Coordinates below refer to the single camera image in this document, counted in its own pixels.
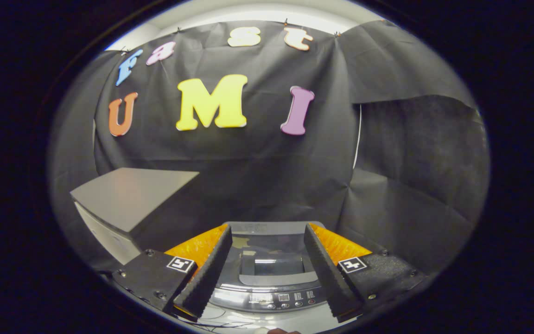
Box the white cord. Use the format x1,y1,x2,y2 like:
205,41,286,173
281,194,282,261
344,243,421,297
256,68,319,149
353,104,363,170

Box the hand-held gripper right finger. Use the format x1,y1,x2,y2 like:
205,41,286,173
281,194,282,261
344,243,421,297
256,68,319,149
303,223,427,324

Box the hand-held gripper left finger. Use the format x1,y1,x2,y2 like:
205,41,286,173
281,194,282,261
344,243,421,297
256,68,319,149
112,224,233,322

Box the grey washing machine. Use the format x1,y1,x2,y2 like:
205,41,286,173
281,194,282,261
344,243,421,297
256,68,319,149
202,221,342,333

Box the dark washing machine lid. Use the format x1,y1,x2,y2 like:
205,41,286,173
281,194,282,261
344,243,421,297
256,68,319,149
228,222,325,286

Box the grey cabinet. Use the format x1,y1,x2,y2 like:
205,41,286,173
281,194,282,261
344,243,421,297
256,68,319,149
70,168,200,269

